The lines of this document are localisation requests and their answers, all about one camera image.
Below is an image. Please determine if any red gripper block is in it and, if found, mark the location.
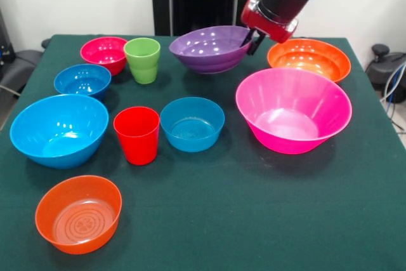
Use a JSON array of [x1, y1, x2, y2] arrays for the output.
[[240, 0, 299, 56]]

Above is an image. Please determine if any purple bowl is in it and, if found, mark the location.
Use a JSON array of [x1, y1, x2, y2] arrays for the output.
[[169, 25, 255, 75]]

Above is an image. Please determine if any green cup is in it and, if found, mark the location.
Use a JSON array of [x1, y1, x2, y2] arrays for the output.
[[123, 37, 161, 85]]

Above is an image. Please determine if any small orange ridged bowl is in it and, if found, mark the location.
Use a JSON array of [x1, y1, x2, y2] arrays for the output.
[[34, 175, 123, 255]]

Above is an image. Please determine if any large orange bowl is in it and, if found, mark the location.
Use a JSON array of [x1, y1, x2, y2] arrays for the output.
[[266, 38, 352, 84]]

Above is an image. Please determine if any large pink bowl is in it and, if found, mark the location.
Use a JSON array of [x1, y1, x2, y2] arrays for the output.
[[235, 67, 353, 155]]

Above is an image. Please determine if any small light blue ridged bowl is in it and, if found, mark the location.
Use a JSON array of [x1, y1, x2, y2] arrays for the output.
[[159, 96, 226, 154]]

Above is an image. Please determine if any black floor stand base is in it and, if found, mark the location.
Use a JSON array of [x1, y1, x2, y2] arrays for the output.
[[364, 43, 406, 104], [0, 49, 43, 94]]

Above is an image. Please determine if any small pink-red bowl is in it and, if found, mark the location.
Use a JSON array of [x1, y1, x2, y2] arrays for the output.
[[79, 36, 128, 77]]

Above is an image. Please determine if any red cup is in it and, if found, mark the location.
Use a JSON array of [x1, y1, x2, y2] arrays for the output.
[[113, 106, 160, 166]]

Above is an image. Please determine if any dark green tablecloth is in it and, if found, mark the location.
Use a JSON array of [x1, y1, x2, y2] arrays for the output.
[[0, 34, 406, 271]]

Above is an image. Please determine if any small dark blue bowl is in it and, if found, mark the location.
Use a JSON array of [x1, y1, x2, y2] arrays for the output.
[[53, 63, 112, 102]]

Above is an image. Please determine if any large blue bowl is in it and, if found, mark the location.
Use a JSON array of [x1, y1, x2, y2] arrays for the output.
[[9, 94, 110, 170]]

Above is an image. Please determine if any black equipment rack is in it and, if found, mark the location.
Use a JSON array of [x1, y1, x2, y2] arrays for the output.
[[0, 7, 14, 65]]

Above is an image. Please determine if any bundle of floor cables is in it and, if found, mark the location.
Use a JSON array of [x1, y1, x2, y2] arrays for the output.
[[379, 61, 406, 134]]

